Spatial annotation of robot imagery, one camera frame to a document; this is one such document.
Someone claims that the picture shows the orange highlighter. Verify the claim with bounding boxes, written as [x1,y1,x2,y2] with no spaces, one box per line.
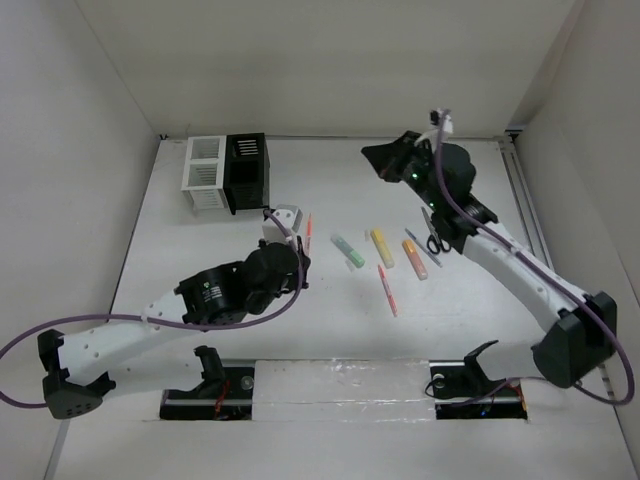
[402,239,428,281]

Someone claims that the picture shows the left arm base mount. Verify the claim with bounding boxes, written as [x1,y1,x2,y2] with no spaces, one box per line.
[159,346,256,422]

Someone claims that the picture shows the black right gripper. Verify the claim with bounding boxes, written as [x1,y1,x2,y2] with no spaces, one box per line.
[361,131,443,212]

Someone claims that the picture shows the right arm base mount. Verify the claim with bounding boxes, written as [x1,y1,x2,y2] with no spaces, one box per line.
[424,340,528,420]

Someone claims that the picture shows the green highlighter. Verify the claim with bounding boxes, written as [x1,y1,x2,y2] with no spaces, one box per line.
[330,234,365,268]

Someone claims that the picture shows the aluminium rail right side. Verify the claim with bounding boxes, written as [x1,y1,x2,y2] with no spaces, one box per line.
[498,135,554,270]

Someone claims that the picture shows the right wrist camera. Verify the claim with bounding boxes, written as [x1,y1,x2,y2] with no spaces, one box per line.
[429,109,454,136]

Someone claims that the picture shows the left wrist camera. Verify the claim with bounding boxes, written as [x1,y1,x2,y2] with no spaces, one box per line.
[262,204,303,244]

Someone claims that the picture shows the red pen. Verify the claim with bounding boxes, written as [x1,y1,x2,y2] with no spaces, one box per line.
[377,264,398,318]
[304,213,313,257]

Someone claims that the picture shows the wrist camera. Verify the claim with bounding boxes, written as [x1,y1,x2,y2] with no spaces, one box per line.
[262,204,303,244]
[429,109,454,136]

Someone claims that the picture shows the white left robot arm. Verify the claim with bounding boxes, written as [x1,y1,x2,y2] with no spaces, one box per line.
[37,239,311,420]

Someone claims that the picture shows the yellow highlighter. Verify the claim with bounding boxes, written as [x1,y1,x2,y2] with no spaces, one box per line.
[370,228,395,269]

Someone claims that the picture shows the black slatted pen holder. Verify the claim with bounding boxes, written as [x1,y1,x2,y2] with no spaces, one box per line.
[223,133,270,215]

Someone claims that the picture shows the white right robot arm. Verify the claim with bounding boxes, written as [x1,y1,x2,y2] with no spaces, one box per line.
[361,131,617,388]

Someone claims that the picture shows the blue pen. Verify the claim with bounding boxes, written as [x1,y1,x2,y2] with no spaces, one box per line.
[404,228,443,268]

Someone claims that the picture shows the black handled scissors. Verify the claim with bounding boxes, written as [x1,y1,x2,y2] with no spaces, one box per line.
[421,207,451,255]

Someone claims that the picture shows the white slatted pen holder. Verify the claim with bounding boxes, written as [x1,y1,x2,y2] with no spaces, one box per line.
[181,135,228,212]

